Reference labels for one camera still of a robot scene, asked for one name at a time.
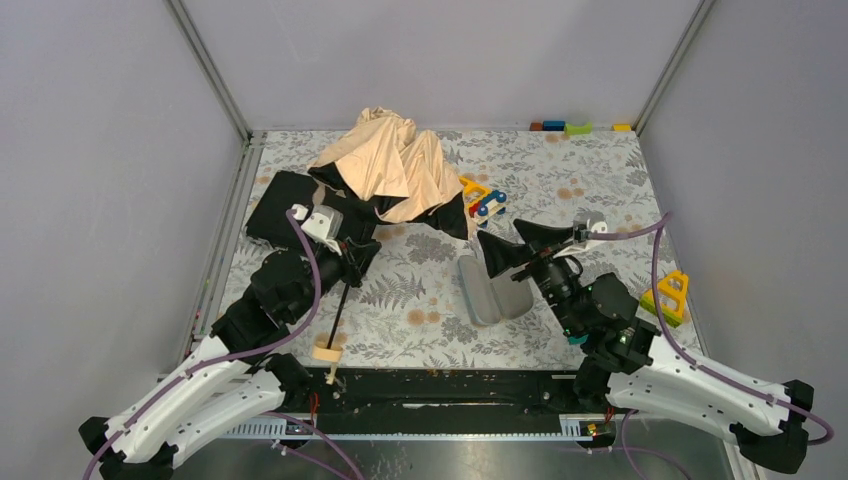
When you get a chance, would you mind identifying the beige umbrella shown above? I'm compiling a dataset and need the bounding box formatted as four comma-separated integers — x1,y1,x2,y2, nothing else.
307,107,472,387

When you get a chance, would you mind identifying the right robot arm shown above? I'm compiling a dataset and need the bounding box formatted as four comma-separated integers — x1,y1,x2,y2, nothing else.
478,220,814,474

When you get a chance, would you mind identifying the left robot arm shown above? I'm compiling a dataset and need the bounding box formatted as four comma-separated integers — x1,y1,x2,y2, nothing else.
79,240,381,479

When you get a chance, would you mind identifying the yellow toy with blue wheels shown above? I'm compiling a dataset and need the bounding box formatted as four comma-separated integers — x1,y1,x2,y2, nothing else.
459,176,508,228

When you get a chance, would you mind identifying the teal block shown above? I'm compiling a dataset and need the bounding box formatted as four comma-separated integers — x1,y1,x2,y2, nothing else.
567,335,588,345

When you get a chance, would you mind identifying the black rectangular case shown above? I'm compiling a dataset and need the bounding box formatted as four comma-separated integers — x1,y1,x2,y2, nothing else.
245,170,379,253

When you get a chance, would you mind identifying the blue block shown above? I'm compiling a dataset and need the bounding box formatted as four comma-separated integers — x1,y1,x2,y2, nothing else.
542,120,566,131

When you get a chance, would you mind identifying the green arch block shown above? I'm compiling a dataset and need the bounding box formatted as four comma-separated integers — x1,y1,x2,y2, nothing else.
564,122,593,136

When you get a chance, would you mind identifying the yellow green triangular toy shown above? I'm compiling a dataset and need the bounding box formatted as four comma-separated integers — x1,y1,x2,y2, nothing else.
657,270,689,328

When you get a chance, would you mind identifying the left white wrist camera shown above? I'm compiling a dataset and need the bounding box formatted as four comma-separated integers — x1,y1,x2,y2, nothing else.
292,204,344,256

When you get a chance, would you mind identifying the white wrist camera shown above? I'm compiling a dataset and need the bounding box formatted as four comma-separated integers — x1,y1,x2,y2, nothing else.
554,214,608,258
292,204,344,256

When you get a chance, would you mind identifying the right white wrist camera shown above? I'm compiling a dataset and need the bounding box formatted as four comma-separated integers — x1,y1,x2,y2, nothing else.
554,214,608,258

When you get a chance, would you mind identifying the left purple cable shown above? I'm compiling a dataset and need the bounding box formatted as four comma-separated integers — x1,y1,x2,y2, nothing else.
82,208,323,480

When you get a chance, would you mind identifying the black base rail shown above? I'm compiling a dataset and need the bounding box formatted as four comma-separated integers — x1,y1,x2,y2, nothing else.
264,364,598,439

